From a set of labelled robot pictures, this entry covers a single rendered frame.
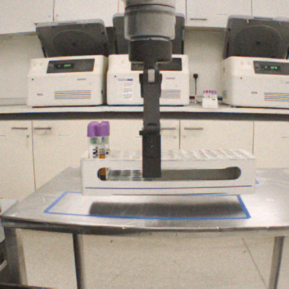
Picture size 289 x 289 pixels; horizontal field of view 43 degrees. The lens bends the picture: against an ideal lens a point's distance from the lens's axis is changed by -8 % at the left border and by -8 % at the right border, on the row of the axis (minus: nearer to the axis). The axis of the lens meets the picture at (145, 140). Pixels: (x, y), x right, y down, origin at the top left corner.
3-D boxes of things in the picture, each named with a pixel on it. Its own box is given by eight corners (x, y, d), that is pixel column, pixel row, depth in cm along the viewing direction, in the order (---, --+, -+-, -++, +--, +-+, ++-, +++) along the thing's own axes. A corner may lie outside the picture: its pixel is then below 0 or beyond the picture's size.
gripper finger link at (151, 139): (156, 123, 62) (157, 124, 59) (156, 155, 62) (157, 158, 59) (146, 123, 62) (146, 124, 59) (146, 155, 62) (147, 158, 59)
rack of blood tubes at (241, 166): (80, 195, 64) (79, 159, 63) (88, 181, 74) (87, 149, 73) (255, 193, 64) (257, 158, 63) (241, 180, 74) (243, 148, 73)
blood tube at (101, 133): (108, 192, 64) (106, 124, 63) (99, 192, 64) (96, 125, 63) (108, 189, 66) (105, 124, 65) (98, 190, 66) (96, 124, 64)
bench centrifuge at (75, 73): (24, 108, 263) (26, 20, 254) (51, 104, 324) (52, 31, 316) (100, 107, 258) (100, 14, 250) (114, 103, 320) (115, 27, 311)
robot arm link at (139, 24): (173, 15, 69) (174, 45, 70) (124, 15, 69) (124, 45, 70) (178, 5, 60) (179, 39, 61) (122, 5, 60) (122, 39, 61)
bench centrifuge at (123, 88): (106, 106, 259) (106, 8, 250) (116, 103, 321) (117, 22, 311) (189, 107, 257) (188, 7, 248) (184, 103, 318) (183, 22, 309)
